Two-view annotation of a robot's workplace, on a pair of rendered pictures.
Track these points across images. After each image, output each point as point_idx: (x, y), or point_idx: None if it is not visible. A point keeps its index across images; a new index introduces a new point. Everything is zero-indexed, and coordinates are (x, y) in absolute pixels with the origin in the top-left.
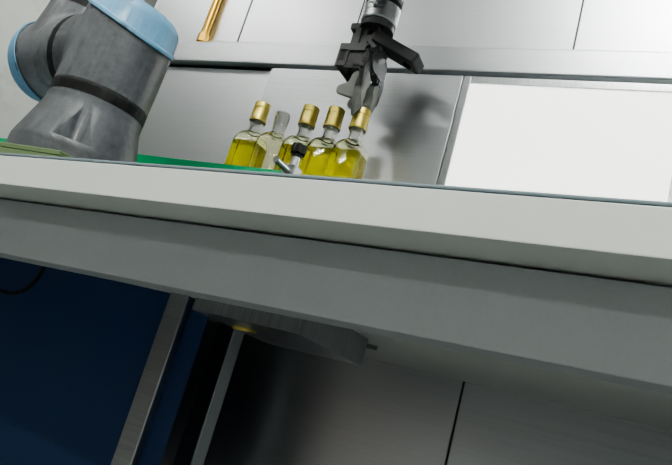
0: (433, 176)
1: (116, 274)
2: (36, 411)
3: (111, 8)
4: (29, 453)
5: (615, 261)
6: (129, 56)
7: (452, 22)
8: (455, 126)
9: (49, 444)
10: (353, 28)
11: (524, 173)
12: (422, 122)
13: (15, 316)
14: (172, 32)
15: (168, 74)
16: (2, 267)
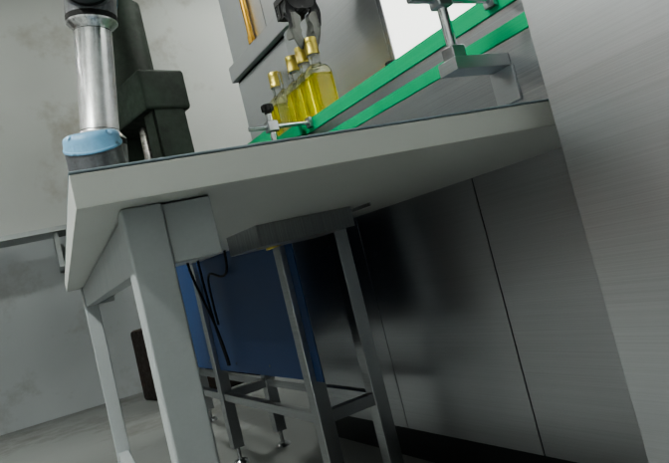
0: (383, 43)
1: (104, 293)
2: (266, 331)
3: (67, 150)
4: (275, 354)
5: (88, 230)
6: (87, 167)
7: None
8: None
9: (278, 346)
10: None
11: None
12: (360, 7)
13: (237, 284)
14: (102, 135)
15: (253, 76)
16: (222, 261)
